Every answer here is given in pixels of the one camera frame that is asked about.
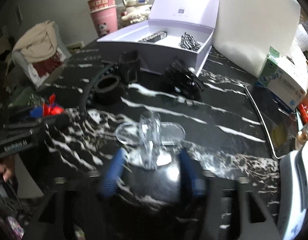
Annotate red propeller fan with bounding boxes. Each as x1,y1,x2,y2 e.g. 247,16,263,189
29,94,65,119

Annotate clear plastic hair clip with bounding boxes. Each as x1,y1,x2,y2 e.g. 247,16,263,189
115,111,185,170

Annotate black tape roll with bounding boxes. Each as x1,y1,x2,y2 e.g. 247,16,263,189
92,75,123,105

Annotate smoky transparent square box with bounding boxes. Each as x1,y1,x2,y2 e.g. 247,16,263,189
118,50,140,84

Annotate black white gingham scrunchie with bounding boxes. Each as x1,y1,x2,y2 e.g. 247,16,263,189
180,32,201,51

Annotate black lip gloss box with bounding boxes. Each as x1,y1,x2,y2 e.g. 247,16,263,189
138,31,168,43

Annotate person's left hand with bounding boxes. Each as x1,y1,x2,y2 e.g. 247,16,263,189
0,155,15,182

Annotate red fringed cloth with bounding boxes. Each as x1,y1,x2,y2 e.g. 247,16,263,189
32,50,66,77

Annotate beige scarf on chair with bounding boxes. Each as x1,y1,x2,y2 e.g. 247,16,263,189
13,21,58,63

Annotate black smartphone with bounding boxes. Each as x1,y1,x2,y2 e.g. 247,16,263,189
244,86,302,160

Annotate white mini printer device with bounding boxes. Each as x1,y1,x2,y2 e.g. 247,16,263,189
277,142,308,239

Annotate green white medicine box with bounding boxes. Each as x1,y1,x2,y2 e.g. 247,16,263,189
256,47,308,113

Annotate lower pink panda cup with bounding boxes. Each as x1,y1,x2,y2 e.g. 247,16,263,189
90,5,118,37

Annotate open lavender gift box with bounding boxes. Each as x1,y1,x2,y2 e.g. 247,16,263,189
97,0,220,75

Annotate upper pink paper cup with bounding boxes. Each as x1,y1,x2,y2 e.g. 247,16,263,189
87,0,116,12

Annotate white foam board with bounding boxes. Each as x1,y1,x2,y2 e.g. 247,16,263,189
213,0,301,77

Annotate white Cinnamoroll water bottle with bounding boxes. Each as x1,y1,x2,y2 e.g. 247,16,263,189
121,0,152,26

